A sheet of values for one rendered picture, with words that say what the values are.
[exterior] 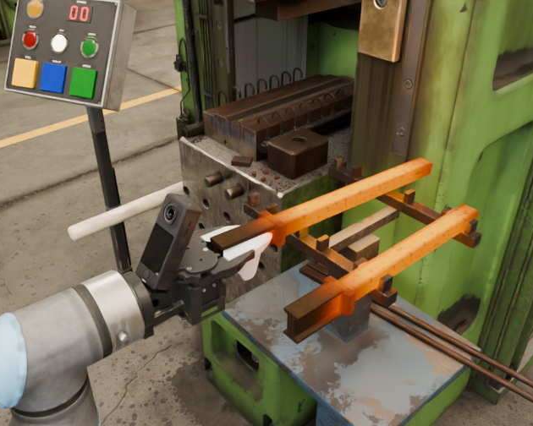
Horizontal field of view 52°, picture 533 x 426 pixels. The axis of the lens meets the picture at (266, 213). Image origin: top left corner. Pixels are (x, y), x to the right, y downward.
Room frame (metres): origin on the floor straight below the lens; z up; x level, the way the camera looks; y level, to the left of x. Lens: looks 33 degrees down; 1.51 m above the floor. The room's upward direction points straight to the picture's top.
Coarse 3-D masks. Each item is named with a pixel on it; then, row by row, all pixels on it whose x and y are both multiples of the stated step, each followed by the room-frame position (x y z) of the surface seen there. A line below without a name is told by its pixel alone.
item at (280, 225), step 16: (416, 160) 0.86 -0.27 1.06; (384, 176) 0.79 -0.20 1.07; (400, 176) 0.79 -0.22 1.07; (416, 176) 0.82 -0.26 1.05; (336, 192) 0.73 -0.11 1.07; (352, 192) 0.73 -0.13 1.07; (368, 192) 0.74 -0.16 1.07; (384, 192) 0.77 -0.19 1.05; (304, 208) 0.67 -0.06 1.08; (320, 208) 0.67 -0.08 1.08; (336, 208) 0.69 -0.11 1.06; (256, 224) 0.62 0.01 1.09; (272, 224) 0.62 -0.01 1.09; (288, 224) 0.63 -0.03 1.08; (304, 224) 0.65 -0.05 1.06; (224, 240) 0.58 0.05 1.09; (240, 240) 0.58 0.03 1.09; (272, 240) 0.61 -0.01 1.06
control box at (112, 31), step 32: (32, 0) 1.58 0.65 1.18; (64, 0) 1.54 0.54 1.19; (96, 0) 1.51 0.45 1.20; (64, 32) 1.50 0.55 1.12; (96, 32) 1.46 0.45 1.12; (128, 32) 1.50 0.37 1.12; (64, 64) 1.45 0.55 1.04; (96, 64) 1.42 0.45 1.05; (64, 96) 1.40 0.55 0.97; (96, 96) 1.37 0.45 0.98
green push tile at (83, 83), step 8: (80, 72) 1.41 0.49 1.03; (88, 72) 1.41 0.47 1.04; (96, 72) 1.40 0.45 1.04; (72, 80) 1.41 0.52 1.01; (80, 80) 1.40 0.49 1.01; (88, 80) 1.39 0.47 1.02; (72, 88) 1.40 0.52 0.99; (80, 88) 1.39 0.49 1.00; (88, 88) 1.38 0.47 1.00; (80, 96) 1.38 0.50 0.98; (88, 96) 1.37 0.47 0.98
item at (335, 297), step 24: (456, 216) 0.72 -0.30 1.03; (408, 240) 0.65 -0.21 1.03; (432, 240) 0.65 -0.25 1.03; (384, 264) 0.60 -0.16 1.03; (408, 264) 0.62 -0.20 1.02; (336, 288) 0.53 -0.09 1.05; (360, 288) 0.55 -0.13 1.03; (288, 312) 0.49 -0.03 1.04; (312, 312) 0.50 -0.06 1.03; (336, 312) 0.53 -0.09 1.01; (288, 336) 0.49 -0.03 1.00
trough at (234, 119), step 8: (336, 80) 1.45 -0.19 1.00; (344, 80) 1.46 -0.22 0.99; (312, 88) 1.39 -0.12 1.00; (320, 88) 1.40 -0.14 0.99; (328, 88) 1.42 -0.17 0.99; (288, 96) 1.33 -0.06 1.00; (296, 96) 1.34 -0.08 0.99; (304, 96) 1.36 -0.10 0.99; (272, 104) 1.29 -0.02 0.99; (280, 104) 1.30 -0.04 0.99; (240, 112) 1.22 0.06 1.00; (248, 112) 1.23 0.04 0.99; (256, 112) 1.25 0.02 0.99; (232, 120) 1.20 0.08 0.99
